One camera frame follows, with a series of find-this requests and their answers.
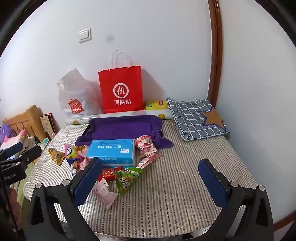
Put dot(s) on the green snack packet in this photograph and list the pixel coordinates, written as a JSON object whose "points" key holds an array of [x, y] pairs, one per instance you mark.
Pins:
{"points": [[126, 180]]}

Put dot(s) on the blue tissue pack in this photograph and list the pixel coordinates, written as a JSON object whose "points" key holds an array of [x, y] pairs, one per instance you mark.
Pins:
{"points": [[111, 151]]}

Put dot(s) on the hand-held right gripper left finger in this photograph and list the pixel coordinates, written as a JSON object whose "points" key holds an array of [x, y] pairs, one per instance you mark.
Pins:
{"points": [[89, 180]]}

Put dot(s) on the red paper bag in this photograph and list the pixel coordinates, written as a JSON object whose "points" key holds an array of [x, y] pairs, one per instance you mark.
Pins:
{"points": [[120, 92]]}

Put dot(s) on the brown framed picture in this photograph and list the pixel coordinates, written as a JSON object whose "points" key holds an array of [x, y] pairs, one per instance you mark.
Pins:
{"points": [[47, 125]]}

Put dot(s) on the pale pink snack packet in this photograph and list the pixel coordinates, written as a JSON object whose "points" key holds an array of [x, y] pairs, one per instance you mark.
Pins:
{"points": [[104, 192]]}

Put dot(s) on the pink white plush toy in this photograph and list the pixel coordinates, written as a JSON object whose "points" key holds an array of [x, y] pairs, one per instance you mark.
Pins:
{"points": [[16, 139]]}

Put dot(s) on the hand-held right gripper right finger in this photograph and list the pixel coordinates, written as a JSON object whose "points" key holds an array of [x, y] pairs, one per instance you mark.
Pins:
{"points": [[211, 180]]}

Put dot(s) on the purple plush toy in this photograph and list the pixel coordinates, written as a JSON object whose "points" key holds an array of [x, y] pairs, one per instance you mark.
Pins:
{"points": [[4, 133]]}

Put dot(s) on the blue checked star cloth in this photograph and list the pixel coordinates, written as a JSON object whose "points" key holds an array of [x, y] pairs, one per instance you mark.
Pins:
{"points": [[192, 118]]}

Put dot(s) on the light green box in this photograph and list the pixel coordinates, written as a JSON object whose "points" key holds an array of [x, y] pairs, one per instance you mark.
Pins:
{"points": [[44, 143]]}

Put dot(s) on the white light switch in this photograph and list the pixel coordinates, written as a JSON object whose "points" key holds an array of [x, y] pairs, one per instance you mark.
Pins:
{"points": [[84, 35]]}

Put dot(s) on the red snack packet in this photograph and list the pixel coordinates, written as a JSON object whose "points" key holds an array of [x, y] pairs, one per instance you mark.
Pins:
{"points": [[107, 175]]}

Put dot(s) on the wooden headboard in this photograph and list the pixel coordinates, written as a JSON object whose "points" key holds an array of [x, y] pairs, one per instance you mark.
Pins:
{"points": [[27, 120]]}

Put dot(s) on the striped quilted cover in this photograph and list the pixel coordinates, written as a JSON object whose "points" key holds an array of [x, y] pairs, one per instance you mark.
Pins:
{"points": [[166, 185]]}

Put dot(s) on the rolled patterned sheet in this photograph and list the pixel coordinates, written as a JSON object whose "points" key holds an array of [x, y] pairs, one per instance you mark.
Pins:
{"points": [[78, 120]]}

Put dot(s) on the pink strawberry snack packet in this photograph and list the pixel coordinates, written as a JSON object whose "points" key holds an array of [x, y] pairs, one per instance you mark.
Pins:
{"points": [[144, 144]]}

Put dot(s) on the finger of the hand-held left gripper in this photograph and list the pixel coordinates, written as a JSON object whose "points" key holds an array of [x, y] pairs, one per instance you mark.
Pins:
{"points": [[12, 148], [30, 155]]}

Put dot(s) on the pink strip snack packet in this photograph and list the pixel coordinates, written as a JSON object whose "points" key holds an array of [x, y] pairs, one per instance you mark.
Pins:
{"points": [[148, 160]]}

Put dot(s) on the purple towel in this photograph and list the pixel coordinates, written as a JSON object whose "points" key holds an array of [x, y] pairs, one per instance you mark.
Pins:
{"points": [[122, 127]]}

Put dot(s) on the white plastic shopping bag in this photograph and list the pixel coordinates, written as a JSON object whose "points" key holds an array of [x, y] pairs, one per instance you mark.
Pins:
{"points": [[74, 92]]}

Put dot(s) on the yellow chip bag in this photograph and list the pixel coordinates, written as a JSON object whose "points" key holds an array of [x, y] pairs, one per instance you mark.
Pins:
{"points": [[156, 104]]}

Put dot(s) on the orange pink snack packet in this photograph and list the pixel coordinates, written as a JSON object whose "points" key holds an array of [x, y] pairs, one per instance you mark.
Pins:
{"points": [[77, 166]]}

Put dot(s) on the pink panda snack packet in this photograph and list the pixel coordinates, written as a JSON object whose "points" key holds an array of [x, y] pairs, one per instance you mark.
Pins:
{"points": [[81, 151]]}

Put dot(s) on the yellow snack packet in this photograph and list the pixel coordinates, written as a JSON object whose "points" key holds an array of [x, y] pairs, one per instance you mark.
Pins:
{"points": [[56, 157]]}

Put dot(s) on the pink purple snack packet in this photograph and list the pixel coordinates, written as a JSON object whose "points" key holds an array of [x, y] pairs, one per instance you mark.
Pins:
{"points": [[70, 151]]}

